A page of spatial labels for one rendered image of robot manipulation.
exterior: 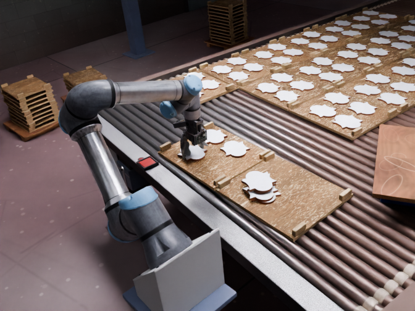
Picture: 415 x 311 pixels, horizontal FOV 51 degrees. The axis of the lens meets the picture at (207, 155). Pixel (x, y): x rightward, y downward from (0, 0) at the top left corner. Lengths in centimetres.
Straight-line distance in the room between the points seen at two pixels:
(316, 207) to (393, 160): 35
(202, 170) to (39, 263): 154
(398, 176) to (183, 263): 85
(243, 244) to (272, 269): 15
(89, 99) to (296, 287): 88
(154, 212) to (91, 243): 179
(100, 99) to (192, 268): 61
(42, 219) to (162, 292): 222
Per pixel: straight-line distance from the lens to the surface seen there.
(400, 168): 175
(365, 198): 178
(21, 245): 328
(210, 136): 210
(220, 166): 189
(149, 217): 130
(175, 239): 130
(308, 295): 141
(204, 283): 141
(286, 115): 232
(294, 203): 168
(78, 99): 146
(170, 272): 127
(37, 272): 303
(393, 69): 285
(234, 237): 158
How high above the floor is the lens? 201
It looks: 33 degrees down
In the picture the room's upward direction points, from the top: 6 degrees counter-clockwise
